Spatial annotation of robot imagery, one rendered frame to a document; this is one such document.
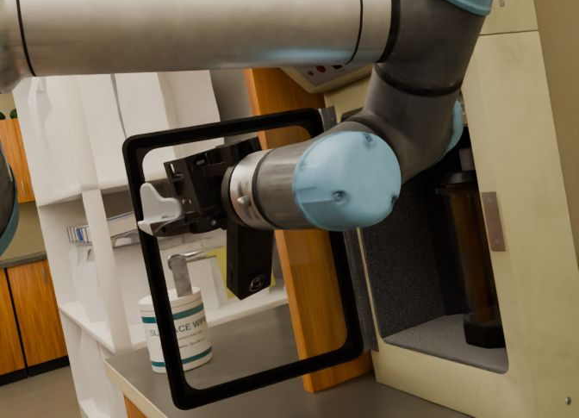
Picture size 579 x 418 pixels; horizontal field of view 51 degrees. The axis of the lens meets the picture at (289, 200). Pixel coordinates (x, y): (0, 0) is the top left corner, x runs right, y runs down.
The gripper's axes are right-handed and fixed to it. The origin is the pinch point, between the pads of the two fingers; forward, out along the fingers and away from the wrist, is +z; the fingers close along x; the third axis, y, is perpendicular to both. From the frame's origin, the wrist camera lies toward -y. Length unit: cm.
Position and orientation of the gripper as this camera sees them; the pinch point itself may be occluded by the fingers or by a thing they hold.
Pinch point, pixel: (177, 217)
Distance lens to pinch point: 76.6
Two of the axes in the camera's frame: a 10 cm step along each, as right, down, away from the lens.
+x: -7.6, 3.1, -5.7
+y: -2.8, -9.5, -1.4
